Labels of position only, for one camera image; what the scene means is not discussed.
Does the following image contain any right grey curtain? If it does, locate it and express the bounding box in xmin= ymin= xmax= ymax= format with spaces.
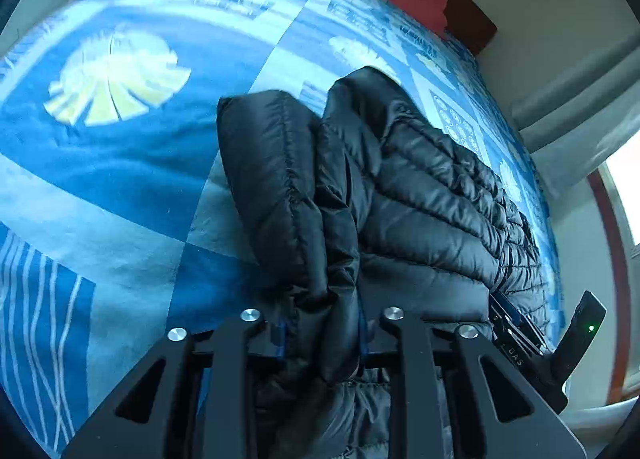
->
xmin=511 ymin=34 xmax=639 ymax=198

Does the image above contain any right window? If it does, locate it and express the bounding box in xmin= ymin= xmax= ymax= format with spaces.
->
xmin=587 ymin=143 xmax=640 ymax=405

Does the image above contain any black quilted down jacket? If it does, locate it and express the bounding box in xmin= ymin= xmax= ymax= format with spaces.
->
xmin=217 ymin=67 xmax=550 ymax=458

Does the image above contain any dark wooden headboard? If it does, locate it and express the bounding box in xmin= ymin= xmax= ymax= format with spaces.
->
xmin=444 ymin=0 xmax=498 ymax=56

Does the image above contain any blue patterned bed sheet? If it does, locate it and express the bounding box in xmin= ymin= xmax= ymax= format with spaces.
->
xmin=1 ymin=0 xmax=564 ymax=458

